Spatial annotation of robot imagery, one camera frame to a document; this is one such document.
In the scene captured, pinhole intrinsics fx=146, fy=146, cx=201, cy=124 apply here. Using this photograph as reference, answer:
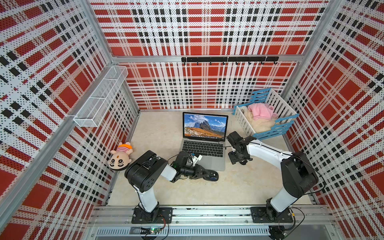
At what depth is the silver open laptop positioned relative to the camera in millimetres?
956

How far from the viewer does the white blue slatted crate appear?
1.00 meters

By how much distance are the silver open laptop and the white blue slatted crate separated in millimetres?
255
